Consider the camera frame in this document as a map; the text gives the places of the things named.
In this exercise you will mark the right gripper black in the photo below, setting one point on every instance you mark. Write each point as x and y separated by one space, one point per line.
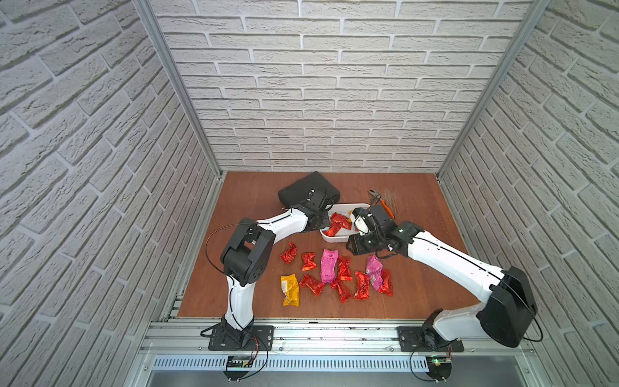
355 247

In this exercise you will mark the red tea bag packet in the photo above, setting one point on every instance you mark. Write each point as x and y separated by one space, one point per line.
312 284

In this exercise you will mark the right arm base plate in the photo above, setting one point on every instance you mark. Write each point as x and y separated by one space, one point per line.
416 339

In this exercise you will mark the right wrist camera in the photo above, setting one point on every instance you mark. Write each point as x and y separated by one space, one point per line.
359 218

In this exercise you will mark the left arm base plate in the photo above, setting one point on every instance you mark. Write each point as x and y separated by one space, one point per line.
224 339

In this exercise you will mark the left controller board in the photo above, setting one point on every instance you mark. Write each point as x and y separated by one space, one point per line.
238 367

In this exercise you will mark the magenta tea bag packet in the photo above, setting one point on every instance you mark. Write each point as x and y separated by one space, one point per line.
329 262

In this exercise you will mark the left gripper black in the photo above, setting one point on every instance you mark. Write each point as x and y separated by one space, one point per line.
321 221

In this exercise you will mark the aluminium rail frame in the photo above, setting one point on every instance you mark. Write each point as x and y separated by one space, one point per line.
328 346

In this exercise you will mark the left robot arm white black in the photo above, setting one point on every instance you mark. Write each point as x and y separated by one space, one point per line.
247 254

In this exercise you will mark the controller board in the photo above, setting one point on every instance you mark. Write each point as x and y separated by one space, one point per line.
439 368
238 367

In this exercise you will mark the white plastic storage box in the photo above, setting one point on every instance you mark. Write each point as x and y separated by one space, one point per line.
343 234

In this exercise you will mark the orange handled pliers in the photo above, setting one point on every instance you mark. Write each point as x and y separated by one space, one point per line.
378 199

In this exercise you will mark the red tea bag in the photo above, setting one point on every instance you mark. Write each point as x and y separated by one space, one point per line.
333 230
363 285
290 254
344 269
341 221
308 261
343 292
386 287

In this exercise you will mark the black plastic tool case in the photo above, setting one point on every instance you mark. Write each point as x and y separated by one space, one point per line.
299 190

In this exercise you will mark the right controller board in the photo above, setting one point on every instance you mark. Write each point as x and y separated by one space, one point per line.
439 368

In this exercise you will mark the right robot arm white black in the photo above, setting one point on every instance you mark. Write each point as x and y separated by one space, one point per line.
506 305

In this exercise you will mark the yellow tea bag packet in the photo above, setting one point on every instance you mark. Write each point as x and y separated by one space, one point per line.
290 289

